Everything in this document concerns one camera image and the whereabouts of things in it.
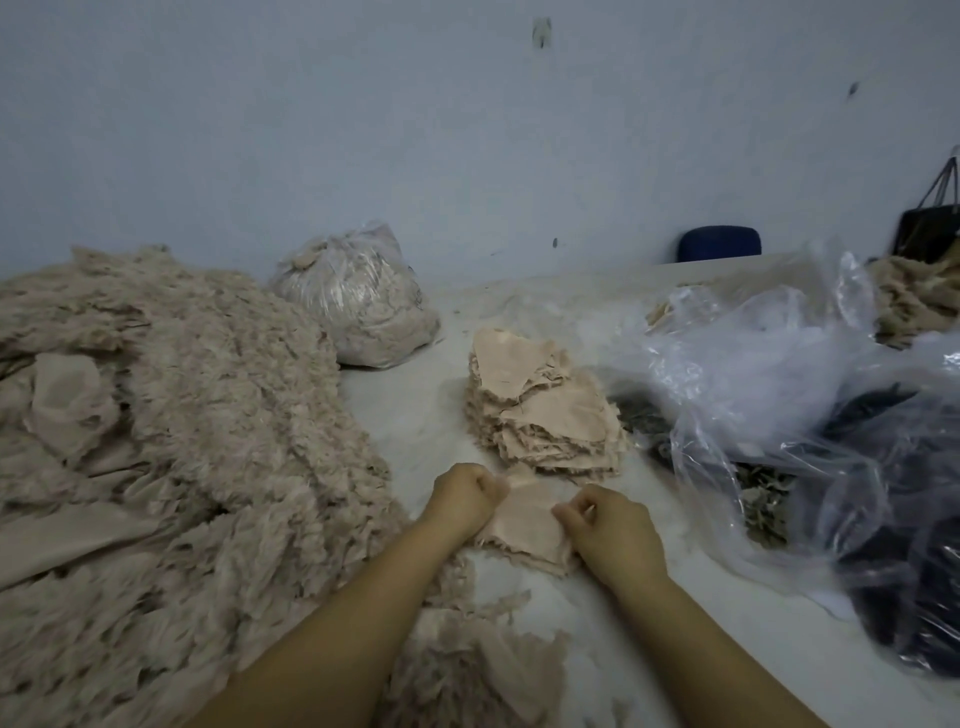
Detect large clear plastic bag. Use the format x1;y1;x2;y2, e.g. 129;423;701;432
600;247;960;677

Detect black handbag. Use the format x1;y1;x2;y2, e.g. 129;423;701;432
892;150;960;266

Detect person's left forearm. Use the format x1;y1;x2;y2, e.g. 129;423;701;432
187;517;474;728

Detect beige fur pile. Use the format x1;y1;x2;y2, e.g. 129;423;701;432
870;247;960;350

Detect person's right forearm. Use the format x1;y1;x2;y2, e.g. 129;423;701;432
615;570;827;728

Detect person's right hand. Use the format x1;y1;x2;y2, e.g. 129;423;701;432
550;481;671;594

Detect beige scrap strips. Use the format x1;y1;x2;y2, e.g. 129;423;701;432
375;555;579;728

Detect blue chair back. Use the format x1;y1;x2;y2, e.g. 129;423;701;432
675;225;764;264

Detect clear bag of beige scraps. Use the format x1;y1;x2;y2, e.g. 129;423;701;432
271;222;444;371

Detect person's left hand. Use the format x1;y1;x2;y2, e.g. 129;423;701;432
417;462;512;549

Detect large pile beige fabric scraps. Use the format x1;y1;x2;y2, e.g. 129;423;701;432
0;247;407;728

